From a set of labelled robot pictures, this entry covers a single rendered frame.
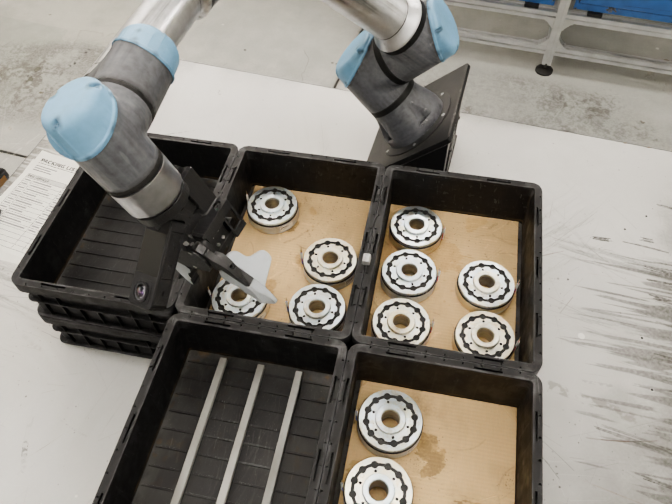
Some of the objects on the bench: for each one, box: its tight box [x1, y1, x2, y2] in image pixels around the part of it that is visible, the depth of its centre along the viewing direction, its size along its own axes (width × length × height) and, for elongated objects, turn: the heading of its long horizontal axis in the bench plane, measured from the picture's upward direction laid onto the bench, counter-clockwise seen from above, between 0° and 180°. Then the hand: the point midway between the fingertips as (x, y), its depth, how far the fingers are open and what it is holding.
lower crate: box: [38, 313, 161, 359], centre depth 128 cm, size 40×30×12 cm
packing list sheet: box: [0, 150, 79, 264], centre depth 145 cm, size 33×23×1 cm
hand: (233, 296), depth 86 cm, fingers open, 14 cm apart
